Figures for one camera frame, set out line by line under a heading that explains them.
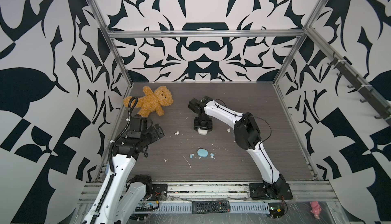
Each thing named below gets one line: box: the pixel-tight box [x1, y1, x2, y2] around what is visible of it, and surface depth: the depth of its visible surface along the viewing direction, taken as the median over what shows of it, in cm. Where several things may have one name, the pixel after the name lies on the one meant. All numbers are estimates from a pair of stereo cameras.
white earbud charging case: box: [197, 127, 209, 135], surface depth 94 cm
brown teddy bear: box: [123, 86, 174, 118], surface depth 102 cm
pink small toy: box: [309, 201, 322, 220], surface depth 70 cm
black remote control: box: [191, 200, 231, 215], surface depth 71 cm
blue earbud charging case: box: [197, 148, 209, 158], surface depth 87 cm
